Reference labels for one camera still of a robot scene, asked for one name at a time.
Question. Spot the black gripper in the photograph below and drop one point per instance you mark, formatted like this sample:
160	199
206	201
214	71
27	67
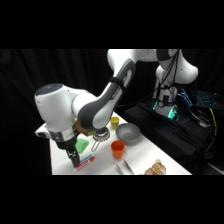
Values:
66	145

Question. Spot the red pen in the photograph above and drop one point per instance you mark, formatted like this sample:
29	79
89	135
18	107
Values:
86	163

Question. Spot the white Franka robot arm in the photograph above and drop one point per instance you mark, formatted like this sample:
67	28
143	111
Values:
100	100

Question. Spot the green curved block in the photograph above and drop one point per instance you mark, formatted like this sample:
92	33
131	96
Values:
82	144

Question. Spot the metal strainer cup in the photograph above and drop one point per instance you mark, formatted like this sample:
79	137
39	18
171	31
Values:
100	137

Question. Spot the orange plastic cup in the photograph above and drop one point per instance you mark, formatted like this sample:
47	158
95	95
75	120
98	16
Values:
117	149

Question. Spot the yellow plastic cup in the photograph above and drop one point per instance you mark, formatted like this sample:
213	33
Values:
114	122

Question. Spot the gray bowl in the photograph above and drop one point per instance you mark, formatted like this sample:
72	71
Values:
128	133

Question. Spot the tiger plush toy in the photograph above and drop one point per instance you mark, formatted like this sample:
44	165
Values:
155	168

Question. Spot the black robot stand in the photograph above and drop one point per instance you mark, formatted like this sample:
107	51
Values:
173	133

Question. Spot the blue lit keyboard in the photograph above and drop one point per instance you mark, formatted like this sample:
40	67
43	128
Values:
205	99

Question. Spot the tan wrist camera mount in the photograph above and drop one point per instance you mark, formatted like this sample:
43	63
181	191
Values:
83	128

